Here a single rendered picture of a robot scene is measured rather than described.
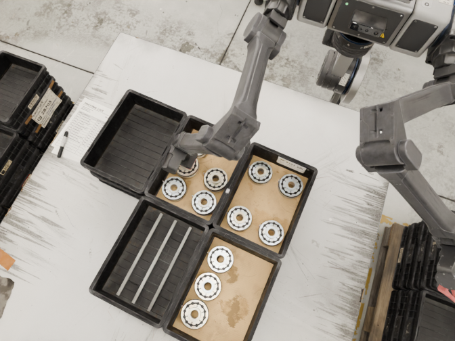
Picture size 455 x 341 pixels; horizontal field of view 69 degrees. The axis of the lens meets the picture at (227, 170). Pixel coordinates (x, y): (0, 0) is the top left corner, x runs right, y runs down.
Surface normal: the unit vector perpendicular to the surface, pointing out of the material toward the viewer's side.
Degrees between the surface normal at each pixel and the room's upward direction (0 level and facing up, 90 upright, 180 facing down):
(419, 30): 90
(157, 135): 0
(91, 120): 0
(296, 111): 0
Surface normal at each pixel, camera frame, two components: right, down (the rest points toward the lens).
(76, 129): 0.02, -0.33
